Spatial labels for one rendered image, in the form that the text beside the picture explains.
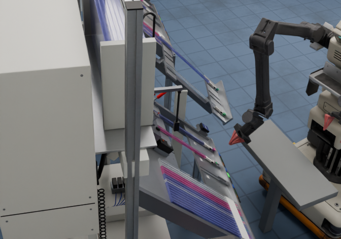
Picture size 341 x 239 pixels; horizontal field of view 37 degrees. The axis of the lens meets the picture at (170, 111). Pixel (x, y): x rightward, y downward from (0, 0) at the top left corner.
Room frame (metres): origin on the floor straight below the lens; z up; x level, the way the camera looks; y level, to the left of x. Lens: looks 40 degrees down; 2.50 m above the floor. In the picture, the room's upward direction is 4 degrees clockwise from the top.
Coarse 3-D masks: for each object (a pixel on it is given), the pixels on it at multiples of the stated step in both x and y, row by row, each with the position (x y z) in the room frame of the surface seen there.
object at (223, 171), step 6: (210, 144) 1.90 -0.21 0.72; (216, 150) 1.84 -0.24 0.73; (216, 156) 1.81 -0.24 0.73; (222, 168) 1.73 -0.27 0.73; (222, 174) 1.70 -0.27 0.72; (228, 180) 1.65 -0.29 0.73; (228, 186) 1.62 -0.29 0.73; (234, 192) 1.58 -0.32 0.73; (234, 198) 1.54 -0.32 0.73; (240, 204) 1.51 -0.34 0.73; (240, 210) 1.48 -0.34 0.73; (246, 222) 1.41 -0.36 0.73; (252, 234) 1.35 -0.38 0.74
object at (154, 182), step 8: (160, 120) 1.75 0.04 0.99; (152, 152) 1.44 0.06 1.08; (152, 160) 1.39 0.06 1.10; (168, 160) 1.47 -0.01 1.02; (176, 160) 1.51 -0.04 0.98; (152, 168) 1.33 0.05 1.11; (160, 168) 1.37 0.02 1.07; (144, 176) 1.25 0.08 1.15; (152, 176) 1.29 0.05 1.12; (160, 176) 1.32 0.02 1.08; (144, 184) 1.20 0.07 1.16; (152, 184) 1.24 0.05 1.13; (160, 184) 1.27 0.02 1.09; (152, 192) 1.19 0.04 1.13; (160, 192) 1.22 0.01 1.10; (168, 200) 1.21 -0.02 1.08
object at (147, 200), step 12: (144, 192) 1.14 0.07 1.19; (144, 204) 1.14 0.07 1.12; (156, 204) 1.16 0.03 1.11; (168, 204) 1.17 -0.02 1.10; (168, 216) 1.17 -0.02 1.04; (180, 216) 1.18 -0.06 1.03; (192, 216) 1.20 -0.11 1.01; (192, 228) 1.20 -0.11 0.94; (204, 228) 1.21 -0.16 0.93; (216, 228) 1.23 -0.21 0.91
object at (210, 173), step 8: (184, 128) 1.86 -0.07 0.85; (200, 136) 1.91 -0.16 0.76; (192, 144) 1.76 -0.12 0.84; (200, 144) 1.82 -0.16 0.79; (208, 144) 1.89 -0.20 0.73; (192, 152) 1.70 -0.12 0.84; (208, 152) 1.81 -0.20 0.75; (200, 160) 1.67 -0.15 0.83; (200, 168) 1.60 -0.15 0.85; (208, 168) 1.65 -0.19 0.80; (216, 168) 1.71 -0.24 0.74; (208, 176) 1.58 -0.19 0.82; (216, 176) 1.64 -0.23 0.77; (208, 184) 1.52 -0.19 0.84; (216, 184) 1.57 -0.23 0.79; (224, 184) 1.62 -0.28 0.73; (224, 192) 1.55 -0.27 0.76
